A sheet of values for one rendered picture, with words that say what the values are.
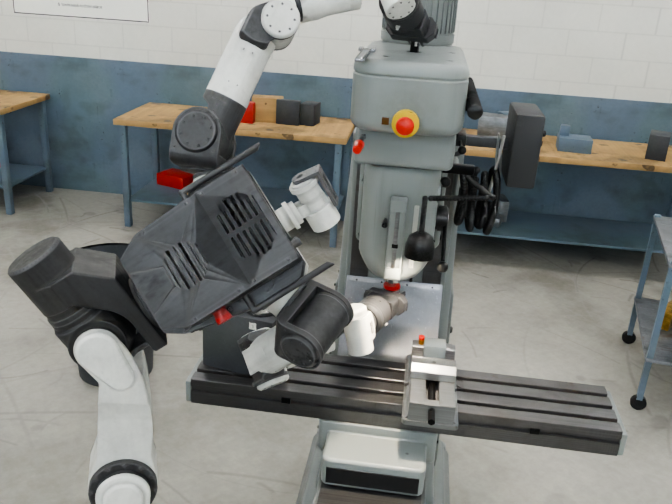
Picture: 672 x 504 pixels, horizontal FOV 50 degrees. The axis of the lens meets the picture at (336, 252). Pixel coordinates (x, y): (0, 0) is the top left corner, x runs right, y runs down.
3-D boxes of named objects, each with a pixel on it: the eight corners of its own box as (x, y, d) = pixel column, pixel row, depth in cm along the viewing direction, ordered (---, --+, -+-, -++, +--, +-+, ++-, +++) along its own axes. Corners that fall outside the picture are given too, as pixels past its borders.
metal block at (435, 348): (443, 366, 201) (446, 348, 199) (422, 364, 202) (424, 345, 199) (443, 357, 206) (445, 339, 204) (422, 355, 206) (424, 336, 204)
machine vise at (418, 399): (458, 431, 187) (463, 395, 183) (401, 424, 189) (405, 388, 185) (454, 363, 219) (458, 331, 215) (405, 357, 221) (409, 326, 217)
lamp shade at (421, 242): (409, 262, 169) (411, 237, 166) (400, 250, 175) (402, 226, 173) (437, 261, 170) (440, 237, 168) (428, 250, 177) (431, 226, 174)
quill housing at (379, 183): (431, 287, 186) (445, 168, 174) (352, 279, 188) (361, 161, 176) (431, 260, 203) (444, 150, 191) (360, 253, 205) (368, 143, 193)
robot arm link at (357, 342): (382, 299, 182) (364, 316, 173) (389, 338, 185) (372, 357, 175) (343, 300, 187) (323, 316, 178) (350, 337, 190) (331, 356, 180)
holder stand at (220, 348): (270, 381, 204) (272, 319, 197) (202, 365, 210) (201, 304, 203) (287, 361, 215) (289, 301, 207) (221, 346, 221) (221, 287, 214)
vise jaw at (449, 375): (455, 383, 196) (456, 371, 194) (409, 378, 197) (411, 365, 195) (454, 372, 201) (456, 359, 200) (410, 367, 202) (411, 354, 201)
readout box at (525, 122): (538, 190, 202) (550, 116, 194) (505, 187, 203) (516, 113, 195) (529, 171, 221) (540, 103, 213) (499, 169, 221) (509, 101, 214)
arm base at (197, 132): (170, 178, 137) (227, 165, 137) (157, 113, 138) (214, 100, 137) (191, 188, 152) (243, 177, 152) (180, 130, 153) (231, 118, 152)
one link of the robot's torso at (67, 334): (47, 339, 135) (101, 306, 135) (54, 307, 147) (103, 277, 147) (90, 386, 140) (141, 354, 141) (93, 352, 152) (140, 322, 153)
